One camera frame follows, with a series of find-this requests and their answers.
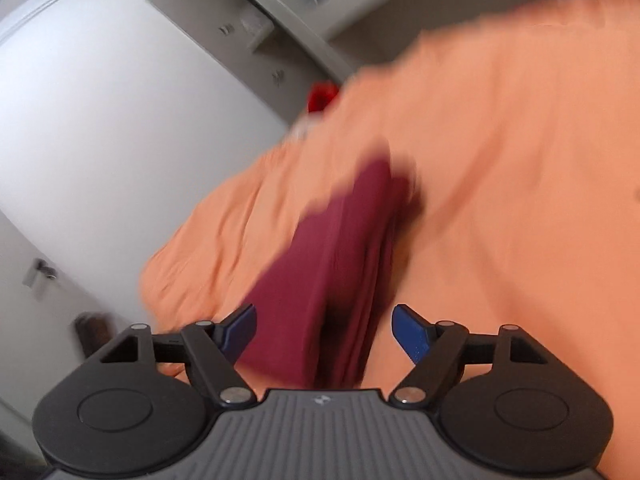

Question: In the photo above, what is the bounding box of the dark red garment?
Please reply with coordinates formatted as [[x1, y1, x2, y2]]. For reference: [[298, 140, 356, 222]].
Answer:
[[240, 158, 412, 389]]

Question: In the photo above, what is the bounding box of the orange duvet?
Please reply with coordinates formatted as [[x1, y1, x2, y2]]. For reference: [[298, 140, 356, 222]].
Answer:
[[140, 0, 639, 479]]

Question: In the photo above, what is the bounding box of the red pillow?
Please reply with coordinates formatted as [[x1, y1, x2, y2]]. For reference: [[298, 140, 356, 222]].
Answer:
[[306, 81, 341, 114]]

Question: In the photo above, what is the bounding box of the grey built-in cabinet unit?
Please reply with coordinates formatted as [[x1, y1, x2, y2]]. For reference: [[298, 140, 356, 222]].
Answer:
[[153, 0, 532, 122]]

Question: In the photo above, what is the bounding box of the silver door handle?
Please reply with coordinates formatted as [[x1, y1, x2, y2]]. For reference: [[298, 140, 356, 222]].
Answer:
[[23, 258, 58, 288]]

